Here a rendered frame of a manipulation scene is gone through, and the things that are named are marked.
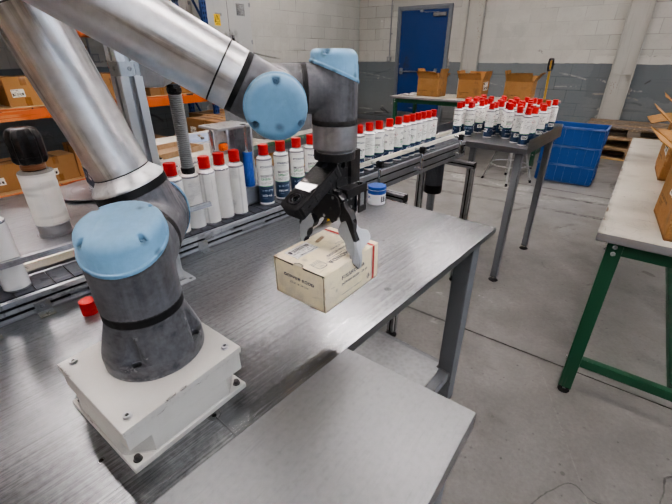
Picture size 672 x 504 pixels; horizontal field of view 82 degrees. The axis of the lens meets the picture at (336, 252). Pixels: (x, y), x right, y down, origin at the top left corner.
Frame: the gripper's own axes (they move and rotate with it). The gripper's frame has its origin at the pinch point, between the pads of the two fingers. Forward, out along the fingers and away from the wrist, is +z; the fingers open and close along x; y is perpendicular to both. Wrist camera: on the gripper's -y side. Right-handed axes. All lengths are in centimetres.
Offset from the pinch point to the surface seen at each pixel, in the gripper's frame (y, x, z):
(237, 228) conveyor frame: 18, 52, 14
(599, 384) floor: 128, -54, 100
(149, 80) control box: -6, 42, -30
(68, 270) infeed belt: -27, 60, 12
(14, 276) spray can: -37, 57, 8
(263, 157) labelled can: 34, 56, -5
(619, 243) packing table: 107, -43, 24
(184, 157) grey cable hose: 1.5, 47.4, -11.8
